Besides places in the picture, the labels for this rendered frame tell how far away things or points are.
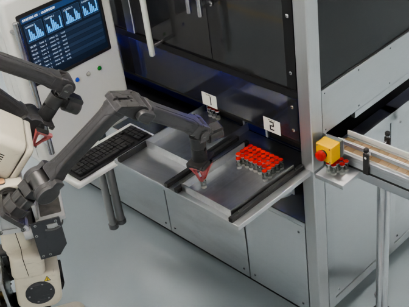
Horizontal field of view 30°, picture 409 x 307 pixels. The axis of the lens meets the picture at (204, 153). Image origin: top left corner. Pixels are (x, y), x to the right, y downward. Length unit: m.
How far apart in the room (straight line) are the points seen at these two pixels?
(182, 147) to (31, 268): 0.80
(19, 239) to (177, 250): 1.40
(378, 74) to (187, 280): 1.43
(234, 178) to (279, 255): 0.58
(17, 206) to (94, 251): 1.69
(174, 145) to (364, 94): 0.79
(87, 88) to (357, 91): 1.15
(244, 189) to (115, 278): 1.25
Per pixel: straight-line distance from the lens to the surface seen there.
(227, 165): 2.97
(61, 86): 2.72
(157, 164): 3.05
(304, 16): 2.58
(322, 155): 2.77
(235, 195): 2.82
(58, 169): 2.39
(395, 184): 2.83
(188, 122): 2.58
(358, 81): 2.95
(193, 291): 3.74
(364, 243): 3.47
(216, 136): 2.76
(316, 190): 2.96
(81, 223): 4.28
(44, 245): 2.69
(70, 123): 3.33
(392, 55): 3.10
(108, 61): 3.36
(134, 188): 4.02
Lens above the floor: 2.60
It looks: 34 degrees down
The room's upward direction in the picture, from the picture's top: 8 degrees counter-clockwise
